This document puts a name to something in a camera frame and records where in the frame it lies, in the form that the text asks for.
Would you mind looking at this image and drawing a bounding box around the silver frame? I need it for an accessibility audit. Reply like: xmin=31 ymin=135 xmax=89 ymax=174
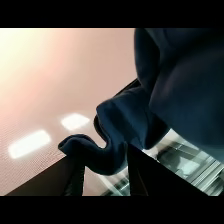
xmin=99 ymin=129 xmax=224 ymax=197

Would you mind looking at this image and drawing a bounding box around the blue garment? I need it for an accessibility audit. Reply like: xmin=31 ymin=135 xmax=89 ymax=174
xmin=57 ymin=28 xmax=224 ymax=176

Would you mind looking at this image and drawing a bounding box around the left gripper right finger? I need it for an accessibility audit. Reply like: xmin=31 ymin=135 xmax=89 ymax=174
xmin=126 ymin=142 xmax=210 ymax=197

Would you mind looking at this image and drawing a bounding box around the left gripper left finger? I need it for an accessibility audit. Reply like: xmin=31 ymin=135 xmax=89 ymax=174
xmin=5 ymin=153 xmax=86 ymax=197

